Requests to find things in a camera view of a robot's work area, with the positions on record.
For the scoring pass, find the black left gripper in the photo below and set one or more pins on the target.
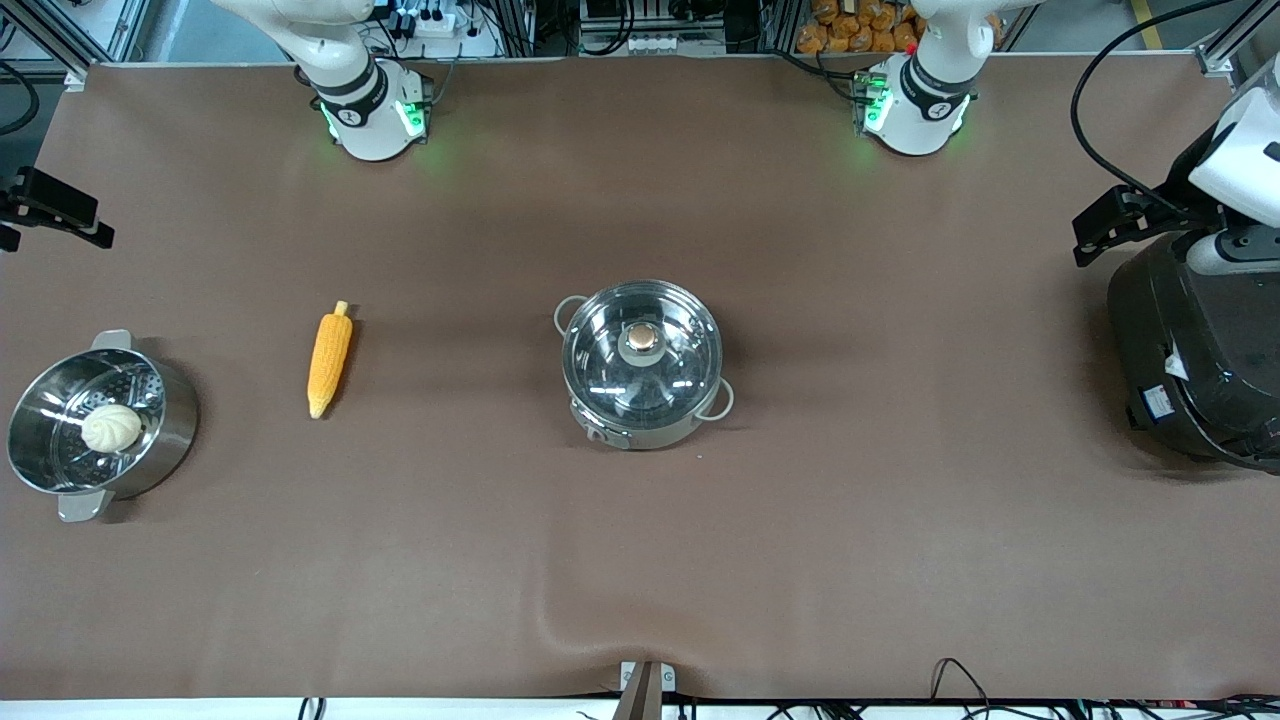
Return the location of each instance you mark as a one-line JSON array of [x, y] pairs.
[[1172, 205]]

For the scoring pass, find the yellow corn cob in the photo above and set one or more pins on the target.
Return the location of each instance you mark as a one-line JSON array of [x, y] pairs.
[[328, 360]]

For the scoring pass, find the glass pot lid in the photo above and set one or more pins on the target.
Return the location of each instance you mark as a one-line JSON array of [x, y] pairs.
[[600, 350]]

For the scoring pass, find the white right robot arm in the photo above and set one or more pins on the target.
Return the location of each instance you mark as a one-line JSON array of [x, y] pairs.
[[370, 125]]

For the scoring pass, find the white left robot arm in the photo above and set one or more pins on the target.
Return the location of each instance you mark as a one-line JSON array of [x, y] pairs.
[[915, 120]]

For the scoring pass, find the steel steamer pot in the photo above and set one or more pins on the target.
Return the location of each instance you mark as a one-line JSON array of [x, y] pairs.
[[172, 420]]

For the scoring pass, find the black round appliance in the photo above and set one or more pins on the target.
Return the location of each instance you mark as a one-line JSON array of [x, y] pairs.
[[1200, 350]]

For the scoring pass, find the white steamed bun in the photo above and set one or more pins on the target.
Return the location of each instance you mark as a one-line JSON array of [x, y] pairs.
[[111, 428]]

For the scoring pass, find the bag of orange bread rolls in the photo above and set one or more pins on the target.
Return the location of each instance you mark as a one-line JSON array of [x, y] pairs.
[[850, 25]]

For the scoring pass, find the white power strip with plugs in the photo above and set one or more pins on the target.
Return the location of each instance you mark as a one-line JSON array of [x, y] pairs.
[[434, 22]]

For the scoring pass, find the brown table mat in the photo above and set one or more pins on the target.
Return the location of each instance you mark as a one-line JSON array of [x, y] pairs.
[[640, 560]]

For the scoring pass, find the aluminium frame profile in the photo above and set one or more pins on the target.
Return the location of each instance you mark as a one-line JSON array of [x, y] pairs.
[[1225, 45], [50, 30]]

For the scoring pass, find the metal table edge bracket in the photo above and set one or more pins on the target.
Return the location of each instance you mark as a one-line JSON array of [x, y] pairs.
[[647, 685]]

